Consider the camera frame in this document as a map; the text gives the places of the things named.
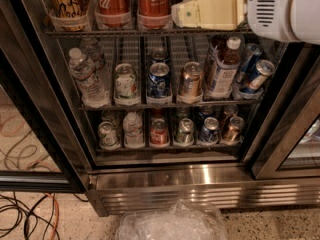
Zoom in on orange cable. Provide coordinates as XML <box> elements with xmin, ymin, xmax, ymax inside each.
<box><xmin>44</xmin><ymin>192</ymin><xmax>61</xmax><ymax>240</ymax></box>

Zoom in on right red Coca-Cola can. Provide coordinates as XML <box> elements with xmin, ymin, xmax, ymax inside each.
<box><xmin>138</xmin><ymin>0</ymin><xmax>170</xmax><ymax>29</ymax></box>

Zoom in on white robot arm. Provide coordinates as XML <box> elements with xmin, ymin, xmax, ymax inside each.
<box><xmin>171</xmin><ymin>0</ymin><xmax>320</xmax><ymax>45</ymax></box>

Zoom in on clear water bottle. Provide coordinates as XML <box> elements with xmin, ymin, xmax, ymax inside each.
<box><xmin>68</xmin><ymin>48</ymin><xmax>108</xmax><ymax>108</ymax></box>
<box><xmin>80</xmin><ymin>38</ymin><xmax>106</xmax><ymax>71</ymax></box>

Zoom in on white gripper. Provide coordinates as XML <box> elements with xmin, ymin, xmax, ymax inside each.
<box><xmin>171</xmin><ymin>0</ymin><xmax>297</xmax><ymax>42</ymax></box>

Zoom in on copper can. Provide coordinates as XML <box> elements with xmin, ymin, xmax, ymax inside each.
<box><xmin>222</xmin><ymin>116</ymin><xmax>245</xmax><ymax>142</ymax></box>
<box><xmin>220</xmin><ymin>104</ymin><xmax>238</xmax><ymax>126</ymax></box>

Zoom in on left red Coca-Cola can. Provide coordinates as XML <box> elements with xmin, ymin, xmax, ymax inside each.
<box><xmin>96</xmin><ymin>0</ymin><xmax>131</xmax><ymax>28</ymax></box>

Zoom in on blue pepsi can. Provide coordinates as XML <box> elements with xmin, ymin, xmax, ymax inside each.
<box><xmin>198</xmin><ymin>117</ymin><xmax>219</xmax><ymax>143</ymax></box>
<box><xmin>149</xmin><ymin>47</ymin><xmax>170</xmax><ymax>64</ymax></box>
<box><xmin>147</xmin><ymin>63</ymin><xmax>170</xmax><ymax>98</ymax></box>

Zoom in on front copper can bottom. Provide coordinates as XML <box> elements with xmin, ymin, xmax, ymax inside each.
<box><xmin>222</xmin><ymin>116</ymin><xmax>245</xmax><ymax>142</ymax></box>

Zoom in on silver green can bottom middle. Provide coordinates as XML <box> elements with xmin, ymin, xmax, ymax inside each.
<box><xmin>176</xmin><ymin>118</ymin><xmax>194</xmax><ymax>144</ymax></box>

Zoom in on front blue Pepsi can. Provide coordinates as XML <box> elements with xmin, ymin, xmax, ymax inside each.
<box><xmin>147</xmin><ymin>63</ymin><xmax>170</xmax><ymax>98</ymax></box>

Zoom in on stainless steel display fridge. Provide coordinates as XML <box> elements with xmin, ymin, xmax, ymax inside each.
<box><xmin>14</xmin><ymin>0</ymin><xmax>320</xmax><ymax>216</ymax></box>

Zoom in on rear clear water bottle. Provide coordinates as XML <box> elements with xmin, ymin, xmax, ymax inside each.
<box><xmin>80</xmin><ymin>38</ymin><xmax>106</xmax><ymax>71</ymax></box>

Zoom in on red coca-cola can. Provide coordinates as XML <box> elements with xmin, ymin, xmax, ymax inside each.
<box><xmin>150</xmin><ymin>119</ymin><xmax>168</xmax><ymax>145</ymax></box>
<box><xmin>96</xmin><ymin>0</ymin><xmax>131</xmax><ymax>28</ymax></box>
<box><xmin>138</xmin><ymin>0</ymin><xmax>170</xmax><ymax>29</ymax></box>

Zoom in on black cables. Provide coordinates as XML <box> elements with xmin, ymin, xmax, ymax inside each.
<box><xmin>0</xmin><ymin>191</ymin><xmax>61</xmax><ymax>240</ymax></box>

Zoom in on rear blue energy can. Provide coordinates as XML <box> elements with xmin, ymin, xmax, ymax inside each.
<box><xmin>235</xmin><ymin>43</ymin><xmax>263</xmax><ymax>83</ymax></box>

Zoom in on brown tea bottle white cap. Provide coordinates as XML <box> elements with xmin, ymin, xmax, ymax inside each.
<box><xmin>205</xmin><ymin>35</ymin><xmax>241</xmax><ymax>99</ymax></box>

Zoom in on left glass fridge door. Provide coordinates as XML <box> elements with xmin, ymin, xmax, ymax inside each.
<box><xmin>0</xmin><ymin>52</ymin><xmax>84</xmax><ymax>193</ymax></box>

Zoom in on rear blue Pepsi can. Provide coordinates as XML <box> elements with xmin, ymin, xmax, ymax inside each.
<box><xmin>149</xmin><ymin>47</ymin><xmax>170</xmax><ymax>64</ymax></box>

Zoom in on red Coca-Cola can bottom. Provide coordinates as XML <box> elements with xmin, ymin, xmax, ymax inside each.
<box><xmin>150</xmin><ymin>119</ymin><xmax>168</xmax><ymax>145</ymax></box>

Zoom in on silver green can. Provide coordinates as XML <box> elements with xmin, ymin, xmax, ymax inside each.
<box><xmin>176</xmin><ymin>118</ymin><xmax>194</xmax><ymax>144</ymax></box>
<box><xmin>98</xmin><ymin>121</ymin><xmax>118</xmax><ymax>148</ymax></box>

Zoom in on yellow LaCroix can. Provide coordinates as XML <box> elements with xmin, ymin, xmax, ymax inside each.
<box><xmin>50</xmin><ymin>0</ymin><xmax>90</xmax><ymax>31</ymax></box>

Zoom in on glass fridge door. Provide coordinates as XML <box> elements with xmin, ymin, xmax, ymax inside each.
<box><xmin>0</xmin><ymin>52</ymin><xmax>84</xmax><ymax>193</ymax></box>
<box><xmin>252</xmin><ymin>90</ymin><xmax>320</xmax><ymax>180</ymax></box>

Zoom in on small water bottle bottom shelf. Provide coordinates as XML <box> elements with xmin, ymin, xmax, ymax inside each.
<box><xmin>123</xmin><ymin>112</ymin><xmax>144</xmax><ymax>146</ymax></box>

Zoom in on blue Pepsi can bottom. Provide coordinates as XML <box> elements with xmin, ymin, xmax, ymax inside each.
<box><xmin>198</xmin><ymin>117</ymin><xmax>219</xmax><ymax>143</ymax></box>

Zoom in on front blue energy can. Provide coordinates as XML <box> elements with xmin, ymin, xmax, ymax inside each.
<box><xmin>240</xmin><ymin>59</ymin><xmax>275</xmax><ymax>94</ymax></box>

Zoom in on white green soda can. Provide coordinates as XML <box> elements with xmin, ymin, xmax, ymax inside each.
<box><xmin>114</xmin><ymin>63</ymin><xmax>138</xmax><ymax>99</ymax></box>

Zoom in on copper soda can middle shelf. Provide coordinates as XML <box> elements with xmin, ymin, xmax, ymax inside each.
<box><xmin>178</xmin><ymin>61</ymin><xmax>203</xmax><ymax>98</ymax></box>

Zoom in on right glass fridge door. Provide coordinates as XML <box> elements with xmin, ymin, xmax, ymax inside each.
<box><xmin>252</xmin><ymin>90</ymin><xmax>320</xmax><ymax>180</ymax></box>

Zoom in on silver green can bottom left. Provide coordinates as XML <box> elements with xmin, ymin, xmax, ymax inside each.
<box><xmin>98</xmin><ymin>121</ymin><xmax>118</xmax><ymax>148</ymax></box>

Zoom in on blue energy can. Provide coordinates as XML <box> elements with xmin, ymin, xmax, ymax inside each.
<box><xmin>235</xmin><ymin>43</ymin><xmax>263</xmax><ymax>83</ymax></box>
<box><xmin>240</xmin><ymin>59</ymin><xmax>275</xmax><ymax>94</ymax></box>

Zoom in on clear plastic bag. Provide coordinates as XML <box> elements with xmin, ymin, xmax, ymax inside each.
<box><xmin>115</xmin><ymin>199</ymin><xmax>228</xmax><ymax>240</ymax></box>

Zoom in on front clear water bottle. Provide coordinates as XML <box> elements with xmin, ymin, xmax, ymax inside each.
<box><xmin>68</xmin><ymin>48</ymin><xmax>108</xmax><ymax>108</ymax></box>

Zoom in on rear copper can bottom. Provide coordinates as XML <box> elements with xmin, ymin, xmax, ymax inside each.
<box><xmin>220</xmin><ymin>104</ymin><xmax>238</xmax><ymax>126</ymax></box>

